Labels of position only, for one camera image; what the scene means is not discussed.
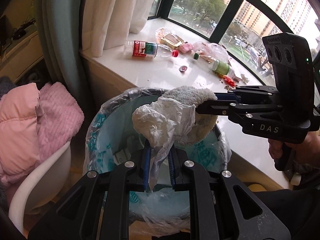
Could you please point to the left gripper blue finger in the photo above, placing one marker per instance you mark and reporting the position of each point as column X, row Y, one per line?
column 226, row 97

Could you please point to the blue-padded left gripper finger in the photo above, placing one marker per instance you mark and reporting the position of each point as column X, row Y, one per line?
column 221, row 206
column 97, row 206

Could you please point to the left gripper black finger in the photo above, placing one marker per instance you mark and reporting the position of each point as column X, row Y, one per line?
column 213, row 107

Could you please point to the grey fluffy cloth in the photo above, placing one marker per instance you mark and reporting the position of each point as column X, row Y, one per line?
column 204, row 123

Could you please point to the trash bin with liner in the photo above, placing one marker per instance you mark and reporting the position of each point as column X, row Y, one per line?
column 111, row 140

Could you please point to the person's right hand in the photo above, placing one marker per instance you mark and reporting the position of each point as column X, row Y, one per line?
column 306, row 152

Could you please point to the red snack packet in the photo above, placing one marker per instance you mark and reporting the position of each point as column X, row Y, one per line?
column 228, row 81

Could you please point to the green capped clear bottle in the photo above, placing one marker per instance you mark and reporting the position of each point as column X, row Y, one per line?
column 214, row 65

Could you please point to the pinkish clear plastic bag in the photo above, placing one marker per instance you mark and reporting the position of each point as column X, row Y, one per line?
column 211, row 51

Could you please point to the small foil lid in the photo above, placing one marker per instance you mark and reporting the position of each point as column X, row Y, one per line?
column 183, row 68

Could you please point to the pink fuzzy pouch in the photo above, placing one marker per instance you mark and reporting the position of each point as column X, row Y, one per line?
column 185, row 48

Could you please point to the white chair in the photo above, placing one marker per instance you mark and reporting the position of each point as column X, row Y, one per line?
column 41, row 185

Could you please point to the gold foil box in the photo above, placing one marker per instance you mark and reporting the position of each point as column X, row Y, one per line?
column 171, row 40

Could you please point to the clear bottle red label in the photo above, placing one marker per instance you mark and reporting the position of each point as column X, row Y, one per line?
column 137, row 48

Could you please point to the pink padded jacket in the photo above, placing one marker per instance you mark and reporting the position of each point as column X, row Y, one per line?
column 35, row 123

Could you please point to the white sheer curtain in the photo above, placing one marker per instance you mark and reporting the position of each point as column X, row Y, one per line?
column 107, row 23

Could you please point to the teal drape curtain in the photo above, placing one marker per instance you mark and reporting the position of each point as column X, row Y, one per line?
column 58, row 28

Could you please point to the black window frame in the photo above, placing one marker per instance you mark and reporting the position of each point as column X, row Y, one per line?
column 240, row 26

